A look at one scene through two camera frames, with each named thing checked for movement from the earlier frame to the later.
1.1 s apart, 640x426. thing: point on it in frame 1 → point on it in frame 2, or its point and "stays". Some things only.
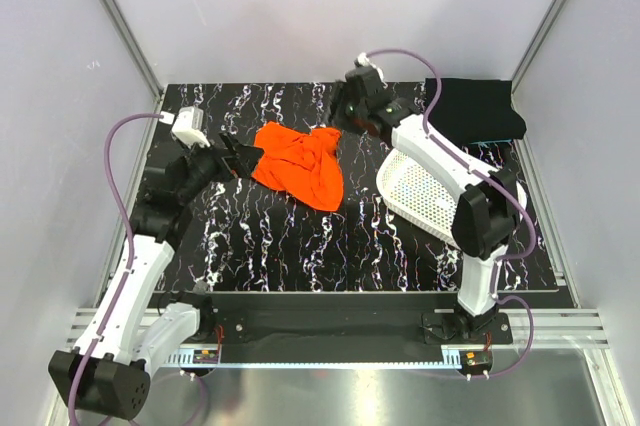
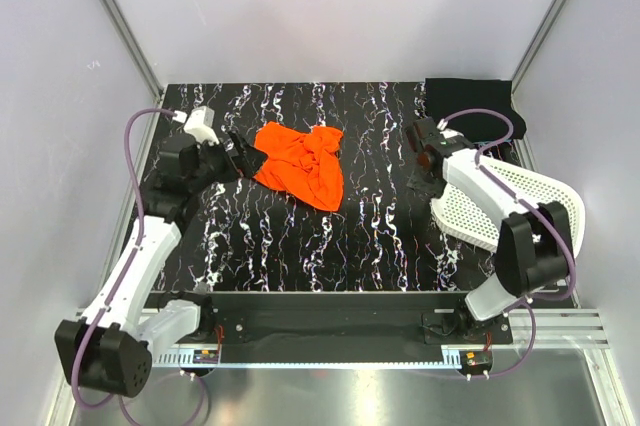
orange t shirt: (306, 166) stays
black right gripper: (343, 109) → (420, 178)
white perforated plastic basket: (425, 198) → (458, 216)
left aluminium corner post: (120, 21) stays
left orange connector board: (202, 356) stays
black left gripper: (225, 154) stays
